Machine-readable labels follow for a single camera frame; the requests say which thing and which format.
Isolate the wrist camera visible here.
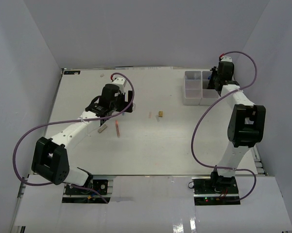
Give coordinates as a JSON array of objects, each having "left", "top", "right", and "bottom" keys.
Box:
[
  {"left": 111, "top": 76, "right": 127, "bottom": 93},
  {"left": 219, "top": 54, "right": 233, "bottom": 63}
]

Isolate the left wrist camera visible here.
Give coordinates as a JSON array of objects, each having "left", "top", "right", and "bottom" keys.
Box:
[{"left": 111, "top": 76, "right": 127, "bottom": 93}]

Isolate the blue corner label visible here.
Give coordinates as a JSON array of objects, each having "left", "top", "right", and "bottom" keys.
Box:
[{"left": 63, "top": 70, "right": 81, "bottom": 75}]

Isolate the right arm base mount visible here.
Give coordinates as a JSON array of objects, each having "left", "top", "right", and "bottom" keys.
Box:
[{"left": 188, "top": 177, "right": 240, "bottom": 206}]

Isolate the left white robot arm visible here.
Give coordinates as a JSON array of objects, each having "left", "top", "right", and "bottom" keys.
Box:
[{"left": 31, "top": 84, "right": 135, "bottom": 194}]

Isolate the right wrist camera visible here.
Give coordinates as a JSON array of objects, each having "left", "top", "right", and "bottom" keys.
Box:
[{"left": 219, "top": 54, "right": 233, "bottom": 63}]

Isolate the white compartment organizer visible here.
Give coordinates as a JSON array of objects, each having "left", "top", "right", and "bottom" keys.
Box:
[{"left": 182, "top": 70, "right": 219, "bottom": 106}]

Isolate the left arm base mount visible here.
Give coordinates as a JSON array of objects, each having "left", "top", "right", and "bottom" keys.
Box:
[{"left": 62, "top": 179, "right": 112, "bottom": 204}]

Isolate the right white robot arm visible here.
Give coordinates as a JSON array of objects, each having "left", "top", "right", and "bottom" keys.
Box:
[{"left": 207, "top": 56, "right": 266, "bottom": 194}]

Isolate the orange pen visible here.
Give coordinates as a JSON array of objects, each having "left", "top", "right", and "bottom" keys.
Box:
[{"left": 115, "top": 120, "right": 120, "bottom": 138}]

